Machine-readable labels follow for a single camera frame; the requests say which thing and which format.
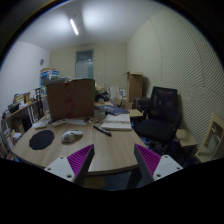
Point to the ceiling fluorescent light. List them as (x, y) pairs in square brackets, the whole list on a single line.
[(74, 27)]

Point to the black pen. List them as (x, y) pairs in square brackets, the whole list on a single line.
[(102, 130)]

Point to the blue white box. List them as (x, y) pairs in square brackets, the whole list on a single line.
[(48, 74)]

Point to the white paper sheet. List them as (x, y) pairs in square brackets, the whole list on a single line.
[(76, 121)]

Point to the wooden bookshelf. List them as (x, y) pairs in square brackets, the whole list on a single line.
[(19, 117)]

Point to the white remote control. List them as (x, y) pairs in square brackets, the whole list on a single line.
[(59, 122)]

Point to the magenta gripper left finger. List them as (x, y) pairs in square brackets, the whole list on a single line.
[(73, 168)]

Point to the black office chair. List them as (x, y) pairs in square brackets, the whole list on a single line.
[(162, 118)]

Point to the tall cardboard box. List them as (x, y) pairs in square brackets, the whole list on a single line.
[(134, 85)]

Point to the grey computer mouse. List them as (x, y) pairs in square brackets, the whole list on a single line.
[(71, 136)]

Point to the open white notebook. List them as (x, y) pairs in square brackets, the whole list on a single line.
[(119, 122)]

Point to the round black mouse pad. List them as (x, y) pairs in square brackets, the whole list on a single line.
[(41, 140)]

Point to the wooden chair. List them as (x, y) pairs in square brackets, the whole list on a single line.
[(212, 147)]

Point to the small wooden stool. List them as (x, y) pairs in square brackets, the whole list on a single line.
[(186, 140)]

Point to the large brown cardboard box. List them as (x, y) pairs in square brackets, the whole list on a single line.
[(73, 99)]

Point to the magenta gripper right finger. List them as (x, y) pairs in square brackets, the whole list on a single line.
[(152, 166)]

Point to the round wall clock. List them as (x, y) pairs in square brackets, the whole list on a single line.
[(41, 62)]

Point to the grey door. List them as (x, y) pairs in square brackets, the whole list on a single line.
[(84, 64)]

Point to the blue book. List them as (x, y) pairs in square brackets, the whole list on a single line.
[(113, 110)]

